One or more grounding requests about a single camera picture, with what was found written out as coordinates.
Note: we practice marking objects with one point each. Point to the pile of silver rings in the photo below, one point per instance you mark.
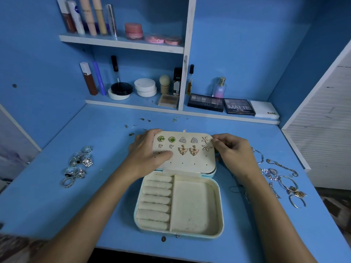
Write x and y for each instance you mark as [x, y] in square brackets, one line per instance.
[86, 161]

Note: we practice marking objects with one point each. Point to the blue cosmetic tube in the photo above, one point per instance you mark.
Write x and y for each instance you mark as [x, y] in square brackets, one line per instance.
[98, 78]

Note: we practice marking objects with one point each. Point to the white tube blue label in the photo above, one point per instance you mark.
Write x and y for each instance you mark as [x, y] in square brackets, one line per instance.
[77, 17]

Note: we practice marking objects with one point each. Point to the dark eyeshadow palette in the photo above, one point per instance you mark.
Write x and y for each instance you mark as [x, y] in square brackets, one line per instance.
[205, 102]

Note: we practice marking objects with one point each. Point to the gold dangling earring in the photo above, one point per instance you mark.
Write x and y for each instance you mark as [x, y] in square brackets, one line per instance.
[194, 150]
[182, 150]

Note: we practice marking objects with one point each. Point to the green stud earring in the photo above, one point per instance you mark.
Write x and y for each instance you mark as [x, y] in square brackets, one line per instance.
[171, 139]
[161, 138]

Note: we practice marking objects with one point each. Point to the white bowl black inside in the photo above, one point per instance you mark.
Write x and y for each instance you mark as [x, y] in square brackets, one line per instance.
[120, 88]

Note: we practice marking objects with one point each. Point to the white framed marbled panel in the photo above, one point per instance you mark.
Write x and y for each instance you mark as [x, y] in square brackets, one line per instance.
[14, 150]

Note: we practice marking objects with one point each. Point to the brown lipstick tube white cap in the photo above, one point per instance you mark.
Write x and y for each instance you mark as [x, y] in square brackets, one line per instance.
[89, 79]

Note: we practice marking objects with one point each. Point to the white round cream jar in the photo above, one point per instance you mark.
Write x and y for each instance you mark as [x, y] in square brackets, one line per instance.
[145, 87]

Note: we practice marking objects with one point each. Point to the thin dark cosmetic bottle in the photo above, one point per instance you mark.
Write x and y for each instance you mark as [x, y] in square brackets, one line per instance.
[190, 79]

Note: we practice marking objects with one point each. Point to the person's left forearm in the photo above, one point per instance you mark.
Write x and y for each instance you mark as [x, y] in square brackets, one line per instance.
[85, 224]

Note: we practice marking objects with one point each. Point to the black makeup brush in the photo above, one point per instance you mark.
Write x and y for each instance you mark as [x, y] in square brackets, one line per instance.
[115, 68]

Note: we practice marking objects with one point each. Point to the person's right forearm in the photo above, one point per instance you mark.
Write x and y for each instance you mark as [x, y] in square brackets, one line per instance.
[279, 227]

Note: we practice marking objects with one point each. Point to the square brown powder compact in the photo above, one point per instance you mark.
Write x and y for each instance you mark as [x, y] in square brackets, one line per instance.
[168, 100]

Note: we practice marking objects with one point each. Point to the black lettered eyeshadow palette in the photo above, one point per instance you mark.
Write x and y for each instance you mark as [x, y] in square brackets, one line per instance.
[239, 106]

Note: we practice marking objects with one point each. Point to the small pink perfume bottle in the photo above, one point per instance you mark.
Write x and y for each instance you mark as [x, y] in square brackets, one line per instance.
[219, 88]

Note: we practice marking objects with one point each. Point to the white slatted cabinet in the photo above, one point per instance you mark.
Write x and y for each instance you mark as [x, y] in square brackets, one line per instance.
[326, 134]

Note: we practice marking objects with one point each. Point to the white flat box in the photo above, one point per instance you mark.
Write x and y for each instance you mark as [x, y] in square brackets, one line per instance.
[265, 110]

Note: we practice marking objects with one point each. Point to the short beige cosmetic tube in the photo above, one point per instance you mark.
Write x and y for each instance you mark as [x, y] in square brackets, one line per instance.
[100, 16]

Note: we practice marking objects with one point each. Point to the beige makeup sponge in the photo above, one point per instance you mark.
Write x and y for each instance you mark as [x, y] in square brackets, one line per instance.
[164, 83]

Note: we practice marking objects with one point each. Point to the cream jewellery box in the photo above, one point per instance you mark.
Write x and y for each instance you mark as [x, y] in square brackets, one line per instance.
[192, 211]

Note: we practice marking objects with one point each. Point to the small silver stud earring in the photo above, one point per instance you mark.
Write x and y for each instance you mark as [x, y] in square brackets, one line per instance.
[207, 147]
[206, 139]

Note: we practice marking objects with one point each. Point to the person's left hand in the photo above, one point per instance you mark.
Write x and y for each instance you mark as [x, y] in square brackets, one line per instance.
[145, 156]

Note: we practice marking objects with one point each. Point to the black cosmetic bottle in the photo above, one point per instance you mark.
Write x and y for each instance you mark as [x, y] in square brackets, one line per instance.
[177, 81]

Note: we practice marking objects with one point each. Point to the tall beige cosmetic tube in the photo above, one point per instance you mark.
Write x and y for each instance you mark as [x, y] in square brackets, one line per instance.
[88, 16]

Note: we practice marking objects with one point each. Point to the pink flat compact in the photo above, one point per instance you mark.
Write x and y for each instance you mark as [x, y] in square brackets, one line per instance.
[154, 39]
[173, 41]

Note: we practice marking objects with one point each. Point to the person's right hand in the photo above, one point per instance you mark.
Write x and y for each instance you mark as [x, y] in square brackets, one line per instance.
[237, 156]

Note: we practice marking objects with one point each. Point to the pink round jar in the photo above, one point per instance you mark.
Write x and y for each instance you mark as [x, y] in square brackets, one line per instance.
[133, 31]

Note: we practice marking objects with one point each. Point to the white shelf unit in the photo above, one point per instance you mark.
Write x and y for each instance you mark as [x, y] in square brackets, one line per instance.
[189, 30]

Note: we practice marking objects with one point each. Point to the pile of small earrings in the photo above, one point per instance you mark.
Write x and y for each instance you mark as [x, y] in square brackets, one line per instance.
[141, 119]

